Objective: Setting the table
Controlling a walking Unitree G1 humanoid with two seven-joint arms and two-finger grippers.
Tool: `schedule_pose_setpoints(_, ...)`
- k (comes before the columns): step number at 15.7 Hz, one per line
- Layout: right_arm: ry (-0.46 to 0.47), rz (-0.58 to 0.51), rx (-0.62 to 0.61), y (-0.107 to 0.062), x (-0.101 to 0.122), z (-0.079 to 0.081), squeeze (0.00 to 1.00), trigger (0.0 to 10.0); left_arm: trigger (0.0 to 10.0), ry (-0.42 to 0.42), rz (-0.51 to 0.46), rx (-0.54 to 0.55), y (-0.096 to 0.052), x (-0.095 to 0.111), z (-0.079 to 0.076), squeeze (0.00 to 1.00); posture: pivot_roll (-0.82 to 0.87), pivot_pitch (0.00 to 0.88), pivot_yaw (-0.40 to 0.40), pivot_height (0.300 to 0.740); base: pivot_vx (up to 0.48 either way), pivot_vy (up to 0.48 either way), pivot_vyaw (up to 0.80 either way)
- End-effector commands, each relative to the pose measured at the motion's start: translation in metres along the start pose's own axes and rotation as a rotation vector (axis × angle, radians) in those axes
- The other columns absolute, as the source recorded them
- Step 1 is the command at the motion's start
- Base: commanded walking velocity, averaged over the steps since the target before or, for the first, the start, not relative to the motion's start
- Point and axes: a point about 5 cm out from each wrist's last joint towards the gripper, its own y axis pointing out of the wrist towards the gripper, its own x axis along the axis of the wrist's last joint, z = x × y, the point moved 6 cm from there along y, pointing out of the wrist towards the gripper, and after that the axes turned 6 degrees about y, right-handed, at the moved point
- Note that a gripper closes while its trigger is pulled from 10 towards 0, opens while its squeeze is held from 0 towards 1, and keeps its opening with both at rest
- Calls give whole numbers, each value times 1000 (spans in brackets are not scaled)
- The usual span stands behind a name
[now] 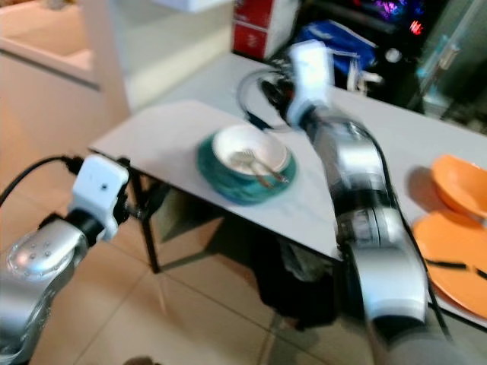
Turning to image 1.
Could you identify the orange plastic bowl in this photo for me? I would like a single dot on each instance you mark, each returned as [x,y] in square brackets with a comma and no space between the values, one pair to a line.
[460,186]

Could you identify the white counter cabinet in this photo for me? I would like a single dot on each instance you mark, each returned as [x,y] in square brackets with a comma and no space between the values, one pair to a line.
[38,68]

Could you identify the black metal table leg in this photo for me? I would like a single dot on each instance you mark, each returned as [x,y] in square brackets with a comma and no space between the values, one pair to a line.
[151,236]

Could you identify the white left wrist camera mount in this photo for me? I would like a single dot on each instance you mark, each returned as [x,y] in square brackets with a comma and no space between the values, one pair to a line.
[99,182]

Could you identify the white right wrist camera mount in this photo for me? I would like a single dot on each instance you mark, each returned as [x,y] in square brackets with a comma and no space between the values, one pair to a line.
[308,72]

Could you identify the orange plastic plate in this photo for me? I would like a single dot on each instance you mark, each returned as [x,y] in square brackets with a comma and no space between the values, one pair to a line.
[453,289]

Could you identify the red cardboard box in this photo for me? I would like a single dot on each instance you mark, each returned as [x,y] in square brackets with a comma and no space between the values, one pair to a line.
[255,26]

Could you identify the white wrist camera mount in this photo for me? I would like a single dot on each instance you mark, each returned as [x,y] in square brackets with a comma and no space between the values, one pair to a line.
[99,182]
[308,72]

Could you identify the black computer case with lights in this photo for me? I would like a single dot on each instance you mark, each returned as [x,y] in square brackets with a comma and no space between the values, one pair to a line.
[396,23]

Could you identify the teal green plate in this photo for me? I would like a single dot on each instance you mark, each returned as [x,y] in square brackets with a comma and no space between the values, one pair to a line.
[221,182]

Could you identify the blue fabric bag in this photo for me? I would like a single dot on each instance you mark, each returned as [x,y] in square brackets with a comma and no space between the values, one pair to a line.
[342,42]

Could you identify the silver metal fork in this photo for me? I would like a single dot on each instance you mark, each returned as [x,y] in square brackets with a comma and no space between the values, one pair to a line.
[249,161]

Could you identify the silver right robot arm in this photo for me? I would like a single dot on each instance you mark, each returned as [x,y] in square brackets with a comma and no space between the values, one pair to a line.
[358,182]

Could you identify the black plastic bag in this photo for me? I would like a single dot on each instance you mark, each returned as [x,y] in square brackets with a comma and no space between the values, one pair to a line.
[297,281]

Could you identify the white ceramic bowl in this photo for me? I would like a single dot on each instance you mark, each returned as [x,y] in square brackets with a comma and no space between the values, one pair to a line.
[259,141]

